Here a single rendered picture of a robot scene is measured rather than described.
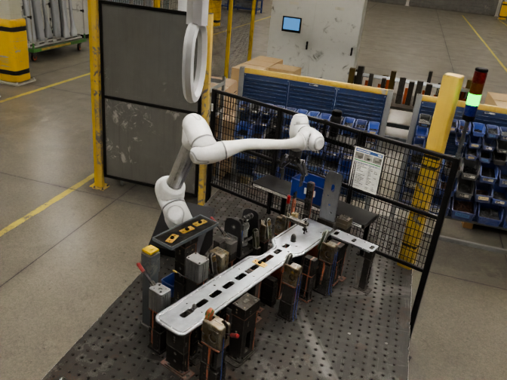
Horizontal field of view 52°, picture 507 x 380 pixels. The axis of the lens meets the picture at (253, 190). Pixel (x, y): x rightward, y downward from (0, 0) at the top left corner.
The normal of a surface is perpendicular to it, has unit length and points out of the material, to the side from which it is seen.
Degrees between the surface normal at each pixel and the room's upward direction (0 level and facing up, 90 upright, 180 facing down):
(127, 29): 90
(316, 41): 90
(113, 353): 0
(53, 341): 0
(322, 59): 90
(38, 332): 0
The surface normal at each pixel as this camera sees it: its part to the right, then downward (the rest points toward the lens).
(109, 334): 0.09, -0.90
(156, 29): -0.30, 0.35
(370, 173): -0.59, 0.29
